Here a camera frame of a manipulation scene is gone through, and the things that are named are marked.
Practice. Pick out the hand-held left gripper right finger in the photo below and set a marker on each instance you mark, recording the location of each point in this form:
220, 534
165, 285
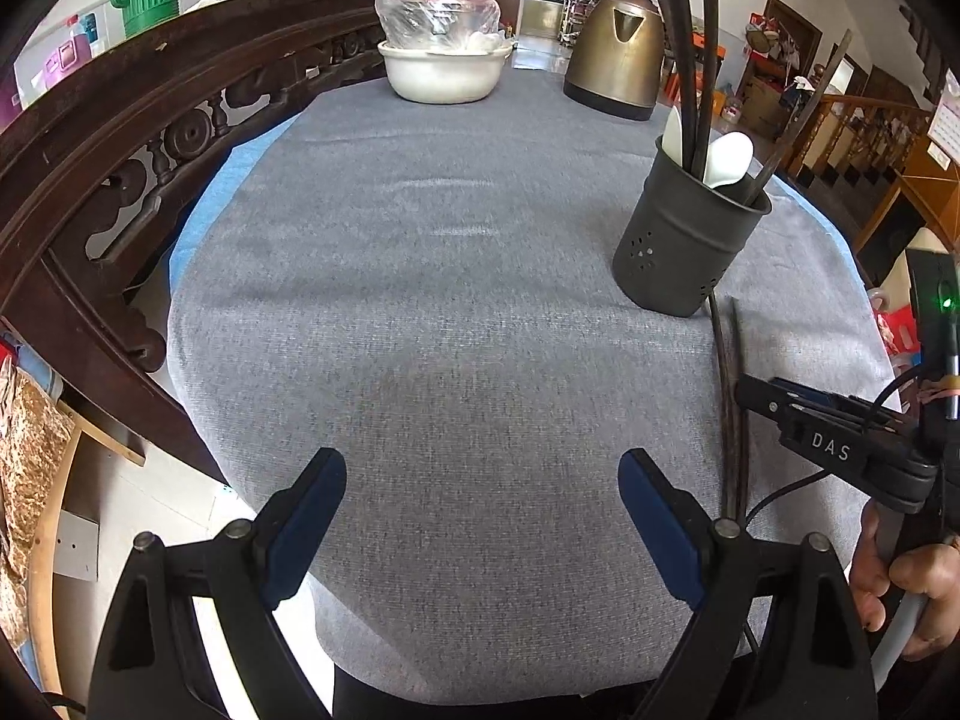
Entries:
660, 532

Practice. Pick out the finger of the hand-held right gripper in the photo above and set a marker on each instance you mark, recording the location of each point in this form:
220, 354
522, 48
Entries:
825, 450

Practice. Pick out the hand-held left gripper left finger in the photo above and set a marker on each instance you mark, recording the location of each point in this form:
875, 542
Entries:
307, 525

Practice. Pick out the dark brown chopstick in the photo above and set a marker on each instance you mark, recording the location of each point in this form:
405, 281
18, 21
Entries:
679, 75
718, 349
709, 52
806, 112
737, 349

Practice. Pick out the dark grey utensil holder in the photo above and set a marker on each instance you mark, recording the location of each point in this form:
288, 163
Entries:
675, 247

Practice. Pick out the white plastic spoon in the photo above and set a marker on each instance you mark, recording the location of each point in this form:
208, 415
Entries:
672, 139
731, 157

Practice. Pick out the person's right hand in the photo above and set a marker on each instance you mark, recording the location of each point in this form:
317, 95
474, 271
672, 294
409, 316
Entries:
941, 577

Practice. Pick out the wooden stair railing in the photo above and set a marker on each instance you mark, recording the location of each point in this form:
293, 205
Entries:
847, 127

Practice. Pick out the grey tablecloth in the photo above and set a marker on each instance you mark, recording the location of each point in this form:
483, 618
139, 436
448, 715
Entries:
450, 315

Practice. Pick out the gold patterned bag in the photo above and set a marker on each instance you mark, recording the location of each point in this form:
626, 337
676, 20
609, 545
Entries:
30, 480

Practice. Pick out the blue table cover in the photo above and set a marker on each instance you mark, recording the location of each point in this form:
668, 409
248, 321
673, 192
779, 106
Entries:
217, 195

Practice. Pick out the bronze electric kettle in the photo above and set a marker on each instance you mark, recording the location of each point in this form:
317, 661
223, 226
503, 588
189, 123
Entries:
615, 52

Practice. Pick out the white basin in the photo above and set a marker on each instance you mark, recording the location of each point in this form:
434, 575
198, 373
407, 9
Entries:
442, 79

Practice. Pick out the pink plastic cup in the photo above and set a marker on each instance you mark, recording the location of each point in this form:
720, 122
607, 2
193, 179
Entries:
61, 64

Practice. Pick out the plastic-wrapped bowl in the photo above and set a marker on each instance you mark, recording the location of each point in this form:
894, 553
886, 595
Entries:
442, 19

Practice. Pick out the clear water bottle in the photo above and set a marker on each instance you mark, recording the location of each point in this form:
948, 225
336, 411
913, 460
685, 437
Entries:
84, 34

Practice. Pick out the pink wall calendar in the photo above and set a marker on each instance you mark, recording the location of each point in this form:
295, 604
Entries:
946, 127

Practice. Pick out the white wall socket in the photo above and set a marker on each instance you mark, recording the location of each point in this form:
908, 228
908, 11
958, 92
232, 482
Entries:
75, 544

